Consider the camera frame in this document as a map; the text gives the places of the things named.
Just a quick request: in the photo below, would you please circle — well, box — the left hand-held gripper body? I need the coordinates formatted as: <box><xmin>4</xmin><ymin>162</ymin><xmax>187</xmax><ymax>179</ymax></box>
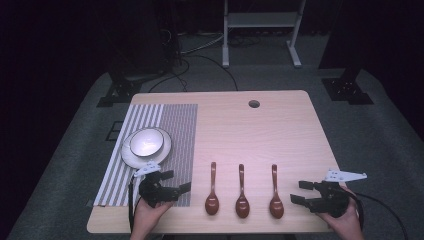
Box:
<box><xmin>133</xmin><ymin>161</ymin><xmax>181</xmax><ymax>208</ymax></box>

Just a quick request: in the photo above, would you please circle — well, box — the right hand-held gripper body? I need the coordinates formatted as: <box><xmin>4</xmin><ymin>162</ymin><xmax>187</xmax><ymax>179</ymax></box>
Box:
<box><xmin>306</xmin><ymin>168</ymin><xmax>368</xmax><ymax>218</ymax></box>

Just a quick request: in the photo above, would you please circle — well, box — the person's left hand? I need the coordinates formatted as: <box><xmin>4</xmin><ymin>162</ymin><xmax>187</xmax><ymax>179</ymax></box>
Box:
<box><xmin>131</xmin><ymin>198</ymin><xmax>176</xmax><ymax>234</ymax></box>

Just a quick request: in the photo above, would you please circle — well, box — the person's right hand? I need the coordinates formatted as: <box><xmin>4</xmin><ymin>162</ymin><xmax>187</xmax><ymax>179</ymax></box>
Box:
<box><xmin>316</xmin><ymin>185</ymin><xmax>365</xmax><ymax>234</ymax></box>

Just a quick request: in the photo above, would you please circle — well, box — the brown spoon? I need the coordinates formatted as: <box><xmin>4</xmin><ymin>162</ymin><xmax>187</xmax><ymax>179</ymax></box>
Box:
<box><xmin>269</xmin><ymin>163</ymin><xmax>285</xmax><ymax>220</ymax></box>
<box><xmin>204</xmin><ymin>161</ymin><xmax>221</xmax><ymax>216</ymax></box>
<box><xmin>234</xmin><ymin>163</ymin><xmax>251</xmax><ymax>219</ymax></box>

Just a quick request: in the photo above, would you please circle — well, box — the white plate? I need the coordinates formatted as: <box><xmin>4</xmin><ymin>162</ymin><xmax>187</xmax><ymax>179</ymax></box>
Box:
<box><xmin>120</xmin><ymin>127</ymin><xmax>173</xmax><ymax>170</ymax></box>

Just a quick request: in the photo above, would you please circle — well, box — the white bowl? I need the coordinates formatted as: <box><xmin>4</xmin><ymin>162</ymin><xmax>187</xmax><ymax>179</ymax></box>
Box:
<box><xmin>129</xmin><ymin>128</ymin><xmax>165</xmax><ymax>158</ymax></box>

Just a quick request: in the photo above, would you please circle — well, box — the grey striped placemat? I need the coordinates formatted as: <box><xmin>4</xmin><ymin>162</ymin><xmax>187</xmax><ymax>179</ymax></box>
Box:
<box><xmin>93</xmin><ymin>103</ymin><xmax>199</xmax><ymax>208</ymax></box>

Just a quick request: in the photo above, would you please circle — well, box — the black stand with square base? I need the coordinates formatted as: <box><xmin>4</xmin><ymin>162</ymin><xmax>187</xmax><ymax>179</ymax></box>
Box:
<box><xmin>318</xmin><ymin>0</ymin><xmax>375</xmax><ymax>106</ymax></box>

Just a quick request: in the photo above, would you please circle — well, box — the white metal stand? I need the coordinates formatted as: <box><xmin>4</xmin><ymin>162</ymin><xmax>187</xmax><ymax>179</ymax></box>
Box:
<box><xmin>221</xmin><ymin>0</ymin><xmax>307</xmax><ymax>69</ymax></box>

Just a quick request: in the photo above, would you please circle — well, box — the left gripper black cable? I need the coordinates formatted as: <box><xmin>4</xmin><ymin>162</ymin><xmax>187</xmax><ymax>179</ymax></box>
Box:
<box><xmin>127</xmin><ymin>175</ymin><xmax>138</xmax><ymax>234</ymax></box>

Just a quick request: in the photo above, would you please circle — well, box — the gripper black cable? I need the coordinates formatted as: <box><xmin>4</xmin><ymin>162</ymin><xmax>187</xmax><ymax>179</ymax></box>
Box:
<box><xmin>346</xmin><ymin>191</ymin><xmax>409</xmax><ymax>240</ymax></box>
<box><xmin>127</xmin><ymin>175</ymin><xmax>138</xmax><ymax>234</ymax></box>

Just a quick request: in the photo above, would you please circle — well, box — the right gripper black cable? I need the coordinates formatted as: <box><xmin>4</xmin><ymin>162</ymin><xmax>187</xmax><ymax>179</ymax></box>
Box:
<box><xmin>346</xmin><ymin>191</ymin><xmax>409</xmax><ymax>240</ymax></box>

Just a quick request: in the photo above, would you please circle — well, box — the black floor cable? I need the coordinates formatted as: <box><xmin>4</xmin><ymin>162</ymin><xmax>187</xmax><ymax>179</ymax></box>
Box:
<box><xmin>147</xmin><ymin>54</ymin><xmax>240</xmax><ymax>93</ymax></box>

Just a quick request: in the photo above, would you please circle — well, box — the grey floor cable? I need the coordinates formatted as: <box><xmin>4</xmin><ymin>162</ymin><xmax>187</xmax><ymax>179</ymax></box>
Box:
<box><xmin>179</xmin><ymin>32</ymin><xmax>225</xmax><ymax>56</ymax></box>

